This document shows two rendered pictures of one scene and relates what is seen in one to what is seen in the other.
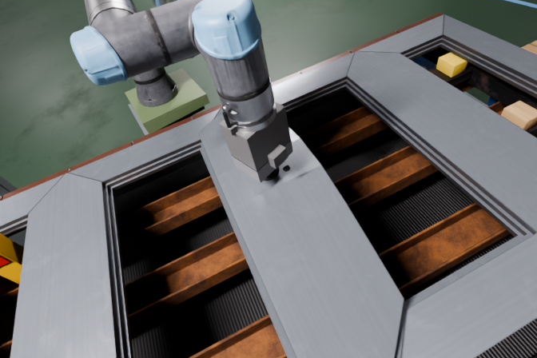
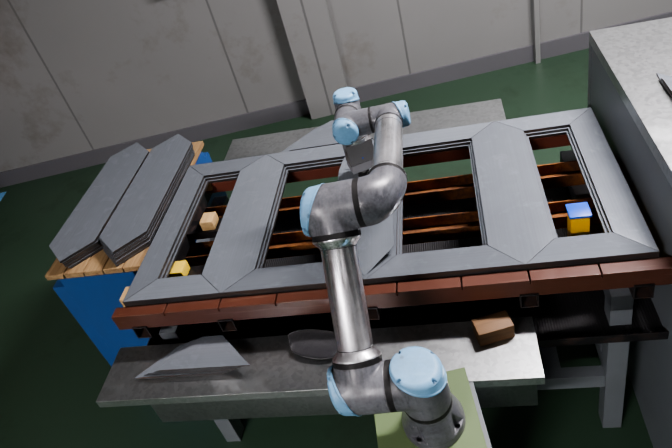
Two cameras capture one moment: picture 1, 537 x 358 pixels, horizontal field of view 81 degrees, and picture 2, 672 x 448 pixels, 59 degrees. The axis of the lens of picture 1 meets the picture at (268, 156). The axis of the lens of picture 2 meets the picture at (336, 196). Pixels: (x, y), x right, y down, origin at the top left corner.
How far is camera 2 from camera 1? 2.05 m
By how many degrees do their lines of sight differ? 93
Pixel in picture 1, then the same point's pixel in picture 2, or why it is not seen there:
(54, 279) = (516, 193)
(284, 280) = not seen: hidden behind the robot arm
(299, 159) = (346, 175)
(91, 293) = (490, 183)
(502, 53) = (163, 244)
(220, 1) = (343, 92)
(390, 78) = (235, 253)
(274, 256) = not seen: hidden behind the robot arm
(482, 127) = (241, 204)
